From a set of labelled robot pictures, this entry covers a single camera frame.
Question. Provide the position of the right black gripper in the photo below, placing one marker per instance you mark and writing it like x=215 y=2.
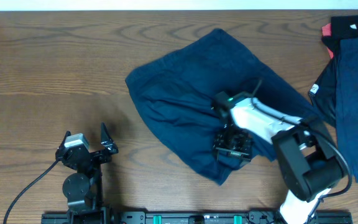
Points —
x=243 y=154

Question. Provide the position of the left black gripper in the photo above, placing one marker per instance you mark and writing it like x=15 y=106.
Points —
x=109 y=145

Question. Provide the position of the navy blue shorts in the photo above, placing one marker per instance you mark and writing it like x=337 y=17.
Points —
x=173 y=96

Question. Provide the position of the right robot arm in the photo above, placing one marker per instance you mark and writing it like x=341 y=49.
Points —
x=309 y=162

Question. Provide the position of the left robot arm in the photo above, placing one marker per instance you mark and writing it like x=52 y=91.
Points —
x=84 y=188

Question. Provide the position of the black garment with red trim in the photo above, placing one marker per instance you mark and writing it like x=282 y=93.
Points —
x=323 y=91

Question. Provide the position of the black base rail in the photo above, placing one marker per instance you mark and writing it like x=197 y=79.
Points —
x=194 y=217

